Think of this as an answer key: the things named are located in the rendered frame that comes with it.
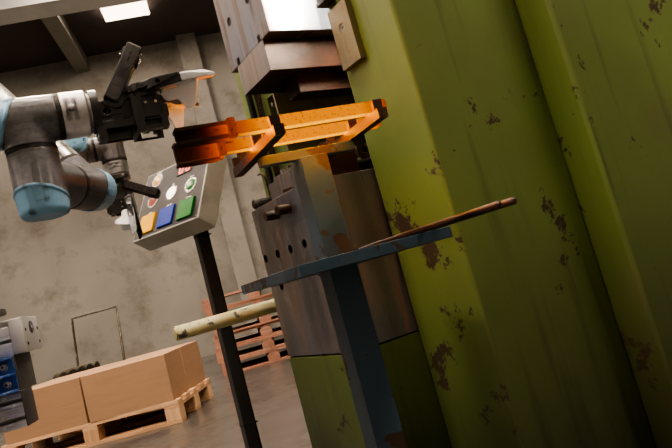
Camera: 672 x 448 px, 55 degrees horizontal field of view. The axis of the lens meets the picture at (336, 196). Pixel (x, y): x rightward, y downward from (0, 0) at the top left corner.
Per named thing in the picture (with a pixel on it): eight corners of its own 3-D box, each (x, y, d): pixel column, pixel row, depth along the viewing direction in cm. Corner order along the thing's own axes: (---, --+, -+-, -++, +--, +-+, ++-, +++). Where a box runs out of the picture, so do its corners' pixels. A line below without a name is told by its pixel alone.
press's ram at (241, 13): (282, 16, 172) (245, -118, 177) (231, 73, 205) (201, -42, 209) (403, 14, 195) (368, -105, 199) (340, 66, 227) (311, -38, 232)
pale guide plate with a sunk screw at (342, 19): (360, 57, 166) (343, -3, 168) (343, 71, 174) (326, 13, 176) (366, 57, 167) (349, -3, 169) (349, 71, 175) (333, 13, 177)
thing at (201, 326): (179, 342, 193) (175, 325, 194) (174, 343, 198) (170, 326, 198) (304, 305, 217) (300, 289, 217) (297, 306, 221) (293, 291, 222)
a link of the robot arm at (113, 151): (92, 136, 204) (120, 131, 207) (100, 169, 203) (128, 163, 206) (91, 128, 197) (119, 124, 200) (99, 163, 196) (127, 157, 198)
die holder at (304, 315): (354, 352, 158) (307, 179, 163) (288, 356, 190) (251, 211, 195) (511, 296, 188) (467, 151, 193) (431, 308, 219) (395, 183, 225)
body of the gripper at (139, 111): (168, 137, 113) (96, 148, 108) (156, 91, 114) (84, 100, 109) (174, 123, 106) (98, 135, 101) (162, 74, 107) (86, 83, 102)
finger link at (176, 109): (192, 133, 121) (156, 130, 113) (185, 103, 121) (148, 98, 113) (205, 127, 119) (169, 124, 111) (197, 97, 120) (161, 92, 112)
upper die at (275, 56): (270, 70, 183) (262, 38, 184) (244, 95, 199) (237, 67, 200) (387, 62, 205) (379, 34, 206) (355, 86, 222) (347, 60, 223)
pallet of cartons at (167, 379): (216, 393, 516) (203, 337, 521) (195, 418, 422) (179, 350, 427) (53, 439, 506) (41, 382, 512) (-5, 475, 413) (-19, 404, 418)
